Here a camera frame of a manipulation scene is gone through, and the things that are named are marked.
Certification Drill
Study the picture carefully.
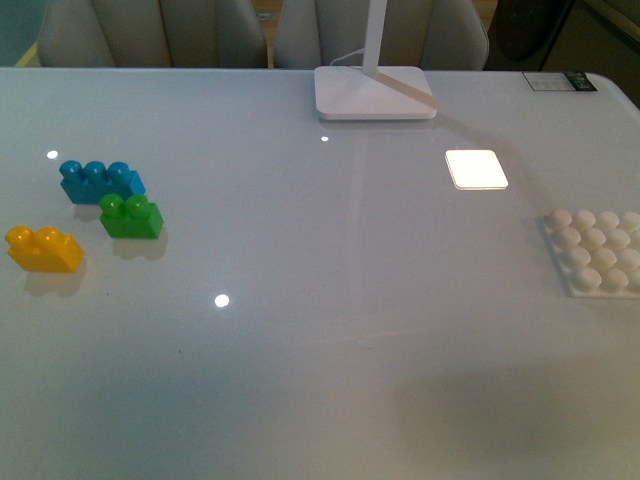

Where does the white studded base plate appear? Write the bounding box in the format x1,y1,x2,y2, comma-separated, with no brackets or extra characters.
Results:
538,209,639,300

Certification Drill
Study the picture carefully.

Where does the black white table label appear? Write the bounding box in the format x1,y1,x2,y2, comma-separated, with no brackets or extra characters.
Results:
523,72,597,92

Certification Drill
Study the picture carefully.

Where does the right beige upholstered chair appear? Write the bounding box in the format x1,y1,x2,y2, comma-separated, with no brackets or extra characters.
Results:
274,0,489,71

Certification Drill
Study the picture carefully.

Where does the green two-stud toy block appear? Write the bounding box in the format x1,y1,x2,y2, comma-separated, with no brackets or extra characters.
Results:
99,194,164,239

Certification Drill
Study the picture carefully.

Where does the left beige upholstered chair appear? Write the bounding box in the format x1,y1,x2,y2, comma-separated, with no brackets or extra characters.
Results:
37,0,268,69

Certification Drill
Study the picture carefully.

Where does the yellow two-stud toy block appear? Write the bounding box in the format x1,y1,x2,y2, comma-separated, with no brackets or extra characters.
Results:
5,225,84,273

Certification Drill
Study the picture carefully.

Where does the white lamp power cable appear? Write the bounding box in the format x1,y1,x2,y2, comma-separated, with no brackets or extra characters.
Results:
329,47,367,67

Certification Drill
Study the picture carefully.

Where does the beige upholstered chair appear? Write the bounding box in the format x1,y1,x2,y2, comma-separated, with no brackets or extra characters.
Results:
274,0,489,71
37,0,268,69

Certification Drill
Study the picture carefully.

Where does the blue three-stud toy block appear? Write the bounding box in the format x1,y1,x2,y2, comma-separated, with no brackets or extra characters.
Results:
59,160,146,205

